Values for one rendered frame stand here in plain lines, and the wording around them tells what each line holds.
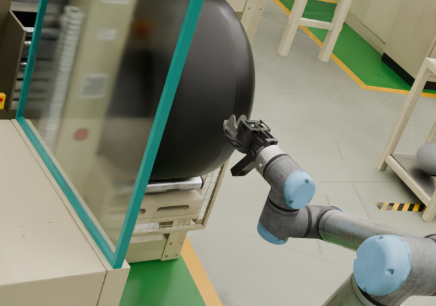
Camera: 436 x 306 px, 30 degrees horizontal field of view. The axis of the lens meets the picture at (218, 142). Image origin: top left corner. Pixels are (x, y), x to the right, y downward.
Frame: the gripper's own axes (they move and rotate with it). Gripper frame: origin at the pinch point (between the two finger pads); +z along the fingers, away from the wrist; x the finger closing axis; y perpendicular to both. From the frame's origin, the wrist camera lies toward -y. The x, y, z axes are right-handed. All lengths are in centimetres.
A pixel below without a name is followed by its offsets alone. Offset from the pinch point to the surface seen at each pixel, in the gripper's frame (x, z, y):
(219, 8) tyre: -2.4, 23.2, 25.6
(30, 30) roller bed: 35, 63, -4
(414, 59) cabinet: -394, 258, -104
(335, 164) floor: -221, 146, -124
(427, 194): -247, 93, -111
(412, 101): -253, 136, -72
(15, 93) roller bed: 36, 63, -26
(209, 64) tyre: 6.9, 7.3, 15.3
